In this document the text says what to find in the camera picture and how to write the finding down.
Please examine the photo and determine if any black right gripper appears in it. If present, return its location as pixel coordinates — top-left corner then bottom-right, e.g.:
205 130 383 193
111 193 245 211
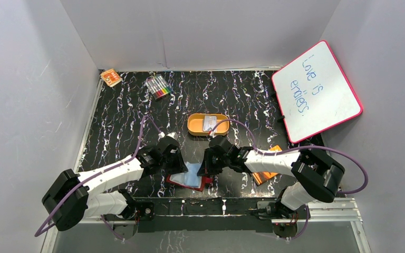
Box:
198 148 230 176

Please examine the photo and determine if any red leather card holder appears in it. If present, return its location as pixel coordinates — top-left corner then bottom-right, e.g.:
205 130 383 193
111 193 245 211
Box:
166 162 213 192

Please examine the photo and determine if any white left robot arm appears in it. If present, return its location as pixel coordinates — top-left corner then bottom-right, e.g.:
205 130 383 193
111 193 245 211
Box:
42 132 187 231

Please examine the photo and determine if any silver credit card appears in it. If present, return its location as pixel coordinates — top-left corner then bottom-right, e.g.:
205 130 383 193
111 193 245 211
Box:
202 114 217 132

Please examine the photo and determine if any small orange card box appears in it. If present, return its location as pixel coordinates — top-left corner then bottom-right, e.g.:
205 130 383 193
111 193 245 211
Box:
100 69 122 87

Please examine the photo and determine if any orange oval tray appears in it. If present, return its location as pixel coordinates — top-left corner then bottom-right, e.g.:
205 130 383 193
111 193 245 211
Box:
187 113 230 137

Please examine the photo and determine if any orange book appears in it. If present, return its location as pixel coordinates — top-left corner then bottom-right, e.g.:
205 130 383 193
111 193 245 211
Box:
251 145 283 186

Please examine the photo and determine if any pack of coloured markers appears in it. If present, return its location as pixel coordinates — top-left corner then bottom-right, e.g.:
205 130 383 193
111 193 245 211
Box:
144 74 173 100

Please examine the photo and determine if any pink framed whiteboard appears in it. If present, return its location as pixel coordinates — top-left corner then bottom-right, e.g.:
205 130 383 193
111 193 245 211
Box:
272 40 363 143

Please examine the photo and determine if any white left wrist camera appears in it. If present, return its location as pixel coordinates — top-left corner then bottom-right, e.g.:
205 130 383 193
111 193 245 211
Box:
158 132 178 140

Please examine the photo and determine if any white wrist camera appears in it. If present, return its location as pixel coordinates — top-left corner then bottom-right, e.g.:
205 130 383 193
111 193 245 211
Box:
158 132 178 140
208 130 225 138

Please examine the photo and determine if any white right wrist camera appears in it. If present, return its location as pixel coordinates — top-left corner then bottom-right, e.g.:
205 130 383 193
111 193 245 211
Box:
208 130 225 138

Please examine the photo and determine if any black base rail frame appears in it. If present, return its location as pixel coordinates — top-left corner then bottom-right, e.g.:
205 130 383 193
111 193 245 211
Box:
49 197 364 241

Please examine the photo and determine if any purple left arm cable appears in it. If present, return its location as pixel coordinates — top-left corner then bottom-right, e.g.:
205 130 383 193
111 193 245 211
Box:
34 115 165 238

